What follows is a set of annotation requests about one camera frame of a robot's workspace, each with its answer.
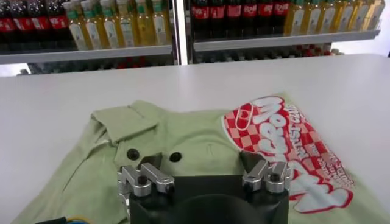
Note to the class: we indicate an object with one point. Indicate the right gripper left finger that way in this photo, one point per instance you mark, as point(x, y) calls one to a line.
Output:
point(143, 179)

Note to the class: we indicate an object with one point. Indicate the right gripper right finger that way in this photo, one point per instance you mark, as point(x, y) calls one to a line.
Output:
point(271, 176)

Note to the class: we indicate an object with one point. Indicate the light green polo shirt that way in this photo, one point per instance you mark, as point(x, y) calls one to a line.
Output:
point(195, 137)

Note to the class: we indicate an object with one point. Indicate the white metal shelf rack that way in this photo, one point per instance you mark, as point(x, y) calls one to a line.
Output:
point(274, 41)
point(91, 54)

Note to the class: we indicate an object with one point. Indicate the white cap yellow tea bottle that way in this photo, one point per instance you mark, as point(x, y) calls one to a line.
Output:
point(143, 27)
point(295, 18)
point(376, 13)
point(328, 16)
point(92, 30)
point(75, 30)
point(360, 14)
point(312, 17)
point(110, 30)
point(127, 29)
point(344, 15)
point(161, 25)

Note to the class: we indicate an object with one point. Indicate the red cap cola bottle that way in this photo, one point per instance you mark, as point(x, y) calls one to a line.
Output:
point(250, 10)
point(217, 12)
point(199, 12)
point(58, 22)
point(233, 11)
point(280, 9)
point(6, 24)
point(265, 9)
point(40, 23)
point(22, 23)

